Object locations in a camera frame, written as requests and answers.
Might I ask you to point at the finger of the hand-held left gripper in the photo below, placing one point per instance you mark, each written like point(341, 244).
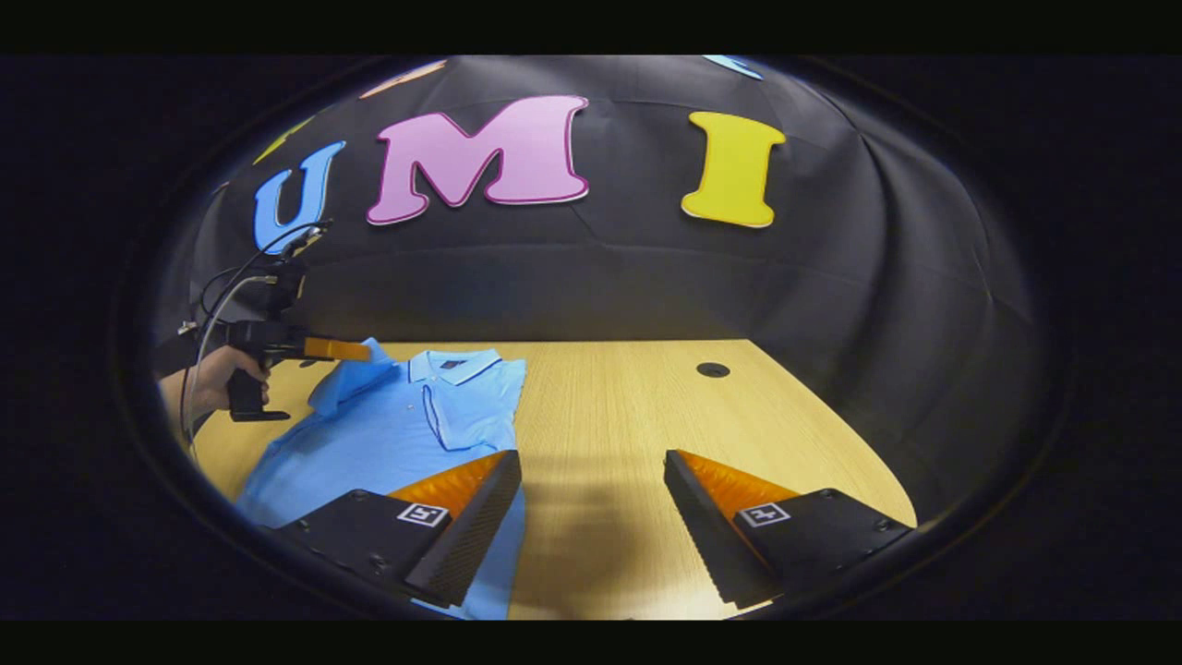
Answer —
point(337, 349)

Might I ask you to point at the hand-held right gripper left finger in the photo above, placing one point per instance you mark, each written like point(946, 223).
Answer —
point(471, 536)

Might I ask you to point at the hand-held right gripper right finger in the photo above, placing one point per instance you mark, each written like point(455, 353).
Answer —
point(706, 531)

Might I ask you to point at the light blue T-shirt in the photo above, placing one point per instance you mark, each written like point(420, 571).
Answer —
point(388, 425)

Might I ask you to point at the black backdrop cloth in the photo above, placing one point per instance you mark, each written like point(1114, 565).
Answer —
point(693, 277)

